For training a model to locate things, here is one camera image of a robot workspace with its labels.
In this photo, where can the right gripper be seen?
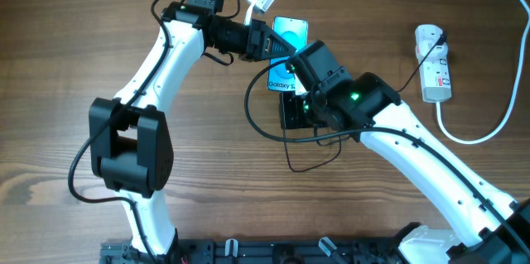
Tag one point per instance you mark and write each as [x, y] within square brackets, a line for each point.
[293, 118]

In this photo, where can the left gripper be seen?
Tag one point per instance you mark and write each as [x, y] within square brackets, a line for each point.
[257, 34]

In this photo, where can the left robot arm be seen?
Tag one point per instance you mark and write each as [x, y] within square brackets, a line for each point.
[129, 140]

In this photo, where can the white usb charger plug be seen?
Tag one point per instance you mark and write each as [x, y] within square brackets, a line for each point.
[431, 50]

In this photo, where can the white power strip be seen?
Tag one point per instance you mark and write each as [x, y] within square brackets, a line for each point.
[434, 75]

